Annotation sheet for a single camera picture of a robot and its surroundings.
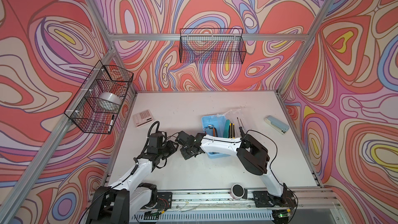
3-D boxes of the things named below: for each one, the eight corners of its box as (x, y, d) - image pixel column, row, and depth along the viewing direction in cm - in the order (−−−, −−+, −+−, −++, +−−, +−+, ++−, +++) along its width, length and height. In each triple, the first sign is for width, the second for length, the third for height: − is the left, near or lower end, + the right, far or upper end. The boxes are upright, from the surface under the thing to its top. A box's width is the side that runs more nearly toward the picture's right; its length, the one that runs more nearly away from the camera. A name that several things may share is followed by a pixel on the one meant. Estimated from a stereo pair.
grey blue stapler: (283, 135, 98) (286, 132, 94) (263, 121, 104) (265, 118, 101) (288, 129, 100) (291, 126, 97) (268, 116, 107) (270, 113, 104)
